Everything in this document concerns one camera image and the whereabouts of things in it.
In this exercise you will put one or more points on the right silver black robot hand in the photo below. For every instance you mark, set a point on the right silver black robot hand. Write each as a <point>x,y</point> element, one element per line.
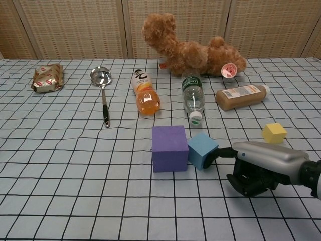
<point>265,153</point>

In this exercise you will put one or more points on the small yellow foam cube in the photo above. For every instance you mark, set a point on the small yellow foam cube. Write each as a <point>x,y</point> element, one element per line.
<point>274,133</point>

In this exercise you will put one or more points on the blue foam block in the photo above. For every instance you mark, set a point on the blue foam block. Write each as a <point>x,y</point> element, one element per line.
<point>200,148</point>

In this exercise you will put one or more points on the large purple foam cube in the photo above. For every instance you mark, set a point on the large purple foam cube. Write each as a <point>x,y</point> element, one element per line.
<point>170,150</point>

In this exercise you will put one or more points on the brown drink bottle white cap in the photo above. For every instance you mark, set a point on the brown drink bottle white cap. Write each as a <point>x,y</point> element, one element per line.
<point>238,98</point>

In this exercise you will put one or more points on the clear water bottle green label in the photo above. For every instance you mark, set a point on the clear water bottle green label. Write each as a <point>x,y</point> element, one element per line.
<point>192,95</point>

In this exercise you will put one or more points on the brown plush teddy bear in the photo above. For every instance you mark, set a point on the brown plush teddy bear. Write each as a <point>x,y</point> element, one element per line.
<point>190,55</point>

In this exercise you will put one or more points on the orange juice bottle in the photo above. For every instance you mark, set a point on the orange juice bottle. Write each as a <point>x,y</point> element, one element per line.
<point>146,100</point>

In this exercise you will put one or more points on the small orange sewn label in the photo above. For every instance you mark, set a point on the small orange sewn label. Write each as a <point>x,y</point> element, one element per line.
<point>163,66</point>

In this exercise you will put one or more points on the light blue checkered tablecloth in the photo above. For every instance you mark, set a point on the light blue checkered tablecloth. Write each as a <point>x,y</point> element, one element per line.
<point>75,175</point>

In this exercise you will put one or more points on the beige woven folding screen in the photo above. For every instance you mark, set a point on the beige woven folding screen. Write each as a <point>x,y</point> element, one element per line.
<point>75,25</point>

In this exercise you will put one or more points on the gold foil snack package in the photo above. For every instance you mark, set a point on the gold foil snack package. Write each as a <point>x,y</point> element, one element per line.
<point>47,79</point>

